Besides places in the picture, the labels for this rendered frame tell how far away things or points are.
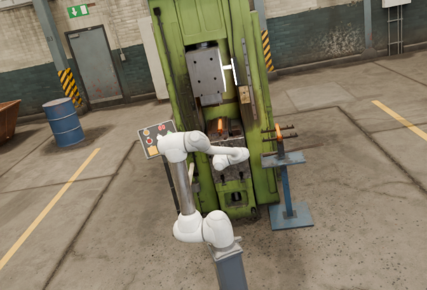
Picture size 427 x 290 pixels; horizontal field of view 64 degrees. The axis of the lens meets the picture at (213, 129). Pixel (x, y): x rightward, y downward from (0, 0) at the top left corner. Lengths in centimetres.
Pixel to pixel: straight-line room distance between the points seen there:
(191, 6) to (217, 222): 191
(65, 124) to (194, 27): 474
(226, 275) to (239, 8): 219
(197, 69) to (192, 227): 147
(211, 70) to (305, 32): 629
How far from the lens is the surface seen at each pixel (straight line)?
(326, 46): 944
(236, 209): 368
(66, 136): 755
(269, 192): 382
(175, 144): 216
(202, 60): 315
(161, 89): 879
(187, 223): 234
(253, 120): 345
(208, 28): 326
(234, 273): 254
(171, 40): 330
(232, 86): 369
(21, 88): 1081
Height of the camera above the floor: 217
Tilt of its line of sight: 20 degrees down
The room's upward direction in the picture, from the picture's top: 12 degrees counter-clockwise
